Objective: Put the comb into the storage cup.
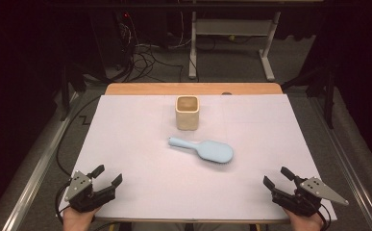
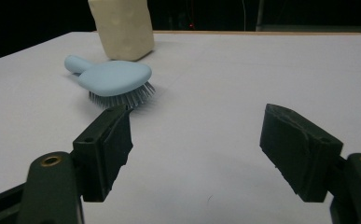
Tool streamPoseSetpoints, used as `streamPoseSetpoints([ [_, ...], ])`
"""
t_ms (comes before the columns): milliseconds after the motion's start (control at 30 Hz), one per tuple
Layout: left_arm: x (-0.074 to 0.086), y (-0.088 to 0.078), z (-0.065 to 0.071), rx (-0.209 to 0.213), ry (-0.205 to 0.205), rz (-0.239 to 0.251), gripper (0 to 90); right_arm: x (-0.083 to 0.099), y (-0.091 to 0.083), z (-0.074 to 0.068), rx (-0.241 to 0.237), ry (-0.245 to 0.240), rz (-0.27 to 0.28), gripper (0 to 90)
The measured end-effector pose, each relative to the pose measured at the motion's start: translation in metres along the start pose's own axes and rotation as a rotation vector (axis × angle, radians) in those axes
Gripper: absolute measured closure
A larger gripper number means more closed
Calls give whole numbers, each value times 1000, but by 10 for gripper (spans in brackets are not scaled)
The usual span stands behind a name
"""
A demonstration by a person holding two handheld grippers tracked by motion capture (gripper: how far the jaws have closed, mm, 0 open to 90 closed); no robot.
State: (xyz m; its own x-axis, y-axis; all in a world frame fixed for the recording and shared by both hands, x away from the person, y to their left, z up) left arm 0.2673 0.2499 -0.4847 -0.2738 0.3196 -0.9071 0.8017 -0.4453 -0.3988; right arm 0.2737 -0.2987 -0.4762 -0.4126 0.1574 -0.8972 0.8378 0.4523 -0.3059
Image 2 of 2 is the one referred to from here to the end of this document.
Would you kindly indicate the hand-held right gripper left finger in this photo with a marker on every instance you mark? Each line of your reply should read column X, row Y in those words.
column 106, row 155

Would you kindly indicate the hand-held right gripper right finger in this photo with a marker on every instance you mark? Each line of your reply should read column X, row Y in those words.
column 299, row 152

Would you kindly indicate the light blue hairbrush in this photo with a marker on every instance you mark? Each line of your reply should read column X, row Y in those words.
column 113, row 77

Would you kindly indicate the beige square cup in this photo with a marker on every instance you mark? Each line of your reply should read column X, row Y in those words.
column 125, row 28

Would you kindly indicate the white table cover sheet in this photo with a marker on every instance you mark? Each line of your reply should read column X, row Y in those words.
column 200, row 155

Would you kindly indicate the white metal desk frame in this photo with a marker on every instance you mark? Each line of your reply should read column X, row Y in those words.
column 261, row 14

